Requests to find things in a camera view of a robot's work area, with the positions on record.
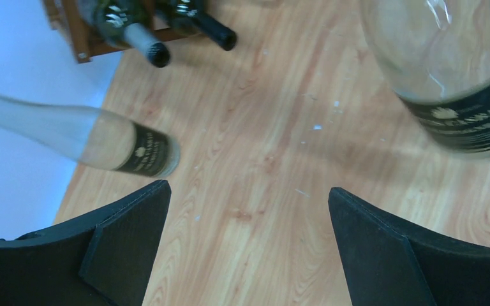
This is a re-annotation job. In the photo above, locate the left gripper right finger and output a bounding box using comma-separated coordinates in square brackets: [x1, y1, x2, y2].
[328, 187, 490, 305]

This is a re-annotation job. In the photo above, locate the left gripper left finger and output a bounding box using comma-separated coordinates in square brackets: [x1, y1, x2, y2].
[0, 180, 172, 305]

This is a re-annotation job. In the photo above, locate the clear bottle black label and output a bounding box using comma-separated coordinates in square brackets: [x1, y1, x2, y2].
[360, 0, 490, 159]
[0, 95, 181, 179]

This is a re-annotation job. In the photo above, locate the dark green wine bottle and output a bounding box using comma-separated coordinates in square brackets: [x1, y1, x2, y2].
[76, 0, 171, 68]

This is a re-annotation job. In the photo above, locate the brown wooden wine rack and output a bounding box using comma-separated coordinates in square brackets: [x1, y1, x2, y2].
[40, 0, 185, 63]

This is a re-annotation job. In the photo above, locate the dark bottle black neck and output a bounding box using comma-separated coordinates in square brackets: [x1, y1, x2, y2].
[154, 0, 237, 51]

